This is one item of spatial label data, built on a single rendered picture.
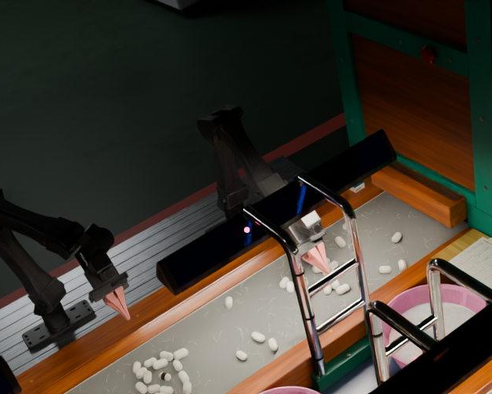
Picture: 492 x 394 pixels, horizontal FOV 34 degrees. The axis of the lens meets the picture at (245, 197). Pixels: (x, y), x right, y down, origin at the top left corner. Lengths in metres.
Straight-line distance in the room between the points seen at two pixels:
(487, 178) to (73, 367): 1.09
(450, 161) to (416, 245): 0.24
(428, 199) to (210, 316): 0.63
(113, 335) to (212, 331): 0.25
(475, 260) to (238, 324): 0.59
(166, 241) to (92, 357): 0.55
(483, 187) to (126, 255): 1.07
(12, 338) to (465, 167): 1.30
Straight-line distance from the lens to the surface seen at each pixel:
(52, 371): 2.08
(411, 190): 2.15
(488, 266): 2.02
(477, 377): 1.81
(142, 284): 2.35
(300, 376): 1.90
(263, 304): 2.06
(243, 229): 1.74
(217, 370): 1.95
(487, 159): 1.97
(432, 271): 1.56
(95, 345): 2.09
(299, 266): 1.67
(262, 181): 2.08
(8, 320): 2.44
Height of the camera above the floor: 2.15
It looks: 36 degrees down
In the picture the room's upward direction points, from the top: 15 degrees counter-clockwise
